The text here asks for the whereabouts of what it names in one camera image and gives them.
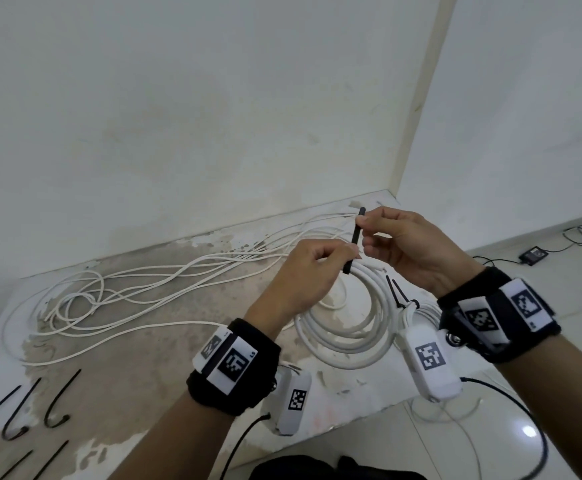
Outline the black power adapter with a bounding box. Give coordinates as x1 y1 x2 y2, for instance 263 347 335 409
518 246 547 267

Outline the person's right forearm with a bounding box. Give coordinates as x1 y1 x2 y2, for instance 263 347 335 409
495 335 582 480

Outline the black wristband with markers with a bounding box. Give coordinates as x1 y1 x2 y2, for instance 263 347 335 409
437 267 562 365
186 318 282 417

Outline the black cable tie strap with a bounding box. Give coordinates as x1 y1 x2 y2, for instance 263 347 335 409
342 207 367 275
385 275 420 311

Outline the black adapter cable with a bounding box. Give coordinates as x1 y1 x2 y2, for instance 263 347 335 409
472 222 582 266

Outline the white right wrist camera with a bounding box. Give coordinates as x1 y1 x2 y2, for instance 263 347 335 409
395 325 465 403

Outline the person's right hand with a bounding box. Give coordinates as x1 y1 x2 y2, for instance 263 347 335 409
356 206 486 300

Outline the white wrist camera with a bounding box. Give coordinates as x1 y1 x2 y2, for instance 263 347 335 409
395 325 465 403
263 365 313 437

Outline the black right camera cable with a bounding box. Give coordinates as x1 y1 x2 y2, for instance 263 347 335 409
459 377 550 480

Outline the long white cable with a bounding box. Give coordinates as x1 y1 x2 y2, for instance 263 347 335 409
1 211 483 426

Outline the black camera cable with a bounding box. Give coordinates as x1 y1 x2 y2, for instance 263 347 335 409
219 413 272 480
459 377 550 480

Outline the person's left forearm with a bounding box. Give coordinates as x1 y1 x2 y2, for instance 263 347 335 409
108 390 237 480

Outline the black right wristband with markers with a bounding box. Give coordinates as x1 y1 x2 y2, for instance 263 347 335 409
437 267 562 365

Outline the black left wristband with markers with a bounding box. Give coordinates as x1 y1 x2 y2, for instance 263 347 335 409
186 318 282 417

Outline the person's black clothing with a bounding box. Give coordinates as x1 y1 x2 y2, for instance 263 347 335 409
247 454 428 480

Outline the row of hooked black ties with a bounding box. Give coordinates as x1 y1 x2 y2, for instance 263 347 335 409
0 368 82 480

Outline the person's left hand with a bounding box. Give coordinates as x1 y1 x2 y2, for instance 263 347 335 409
244 238 362 341

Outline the black left camera cable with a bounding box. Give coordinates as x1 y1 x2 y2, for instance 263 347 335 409
219 413 272 480

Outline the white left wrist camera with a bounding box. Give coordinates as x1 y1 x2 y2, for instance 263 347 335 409
263 365 313 437

